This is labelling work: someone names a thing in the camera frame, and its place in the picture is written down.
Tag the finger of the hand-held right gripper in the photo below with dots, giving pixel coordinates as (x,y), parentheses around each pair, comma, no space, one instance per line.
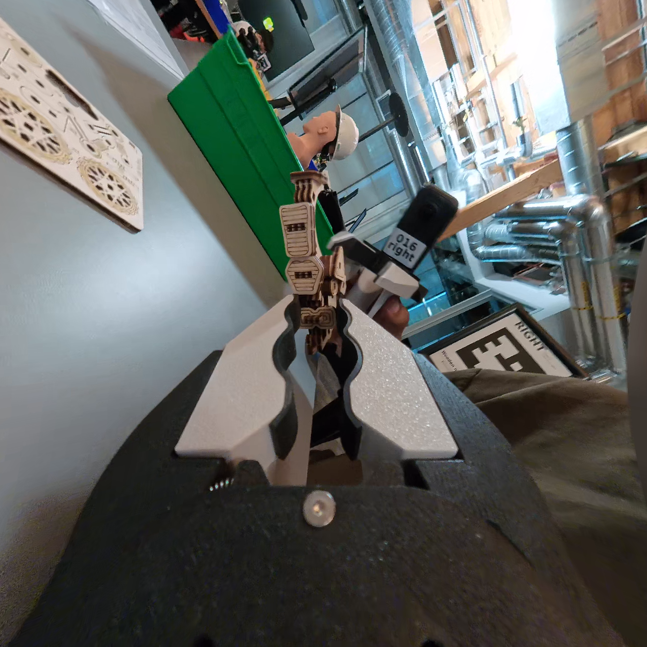
(341,240)
(397,278)

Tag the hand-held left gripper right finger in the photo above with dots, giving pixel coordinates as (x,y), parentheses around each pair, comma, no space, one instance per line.
(399,404)

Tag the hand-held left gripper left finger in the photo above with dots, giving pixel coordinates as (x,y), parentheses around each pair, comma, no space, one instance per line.
(232,404)

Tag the wooden model assembly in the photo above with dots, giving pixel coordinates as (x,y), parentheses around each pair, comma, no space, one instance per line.
(298,232)

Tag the grey desk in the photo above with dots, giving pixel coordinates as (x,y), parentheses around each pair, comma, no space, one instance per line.
(101,328)

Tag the person's right hand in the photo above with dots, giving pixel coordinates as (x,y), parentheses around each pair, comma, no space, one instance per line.
(397,316)

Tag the wooden beam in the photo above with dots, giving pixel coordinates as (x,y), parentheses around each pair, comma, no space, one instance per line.
(505,197)

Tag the black round stand lamp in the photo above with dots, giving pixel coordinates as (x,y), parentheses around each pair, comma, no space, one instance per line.
(399,114)

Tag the mannequin with white helmet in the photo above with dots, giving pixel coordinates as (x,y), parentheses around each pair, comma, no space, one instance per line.
(343,131)

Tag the framed marker poster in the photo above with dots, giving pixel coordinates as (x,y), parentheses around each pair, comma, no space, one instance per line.
(551,364)

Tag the black computer monitor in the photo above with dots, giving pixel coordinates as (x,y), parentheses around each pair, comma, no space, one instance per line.
(328,81)
(288,35)

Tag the green plastic bin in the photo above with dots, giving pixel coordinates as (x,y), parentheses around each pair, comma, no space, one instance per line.
(227,126)

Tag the brown shirt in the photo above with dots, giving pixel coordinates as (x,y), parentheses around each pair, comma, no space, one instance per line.
(556,455)

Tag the wooden gear parts sheet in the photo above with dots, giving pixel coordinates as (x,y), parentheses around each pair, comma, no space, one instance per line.
(121,202)

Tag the printed paper in sleeve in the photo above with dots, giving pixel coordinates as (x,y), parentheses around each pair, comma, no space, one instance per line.
(146,35)

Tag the metal duct pipes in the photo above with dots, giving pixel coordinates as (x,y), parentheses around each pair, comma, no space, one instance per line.
(571,227)

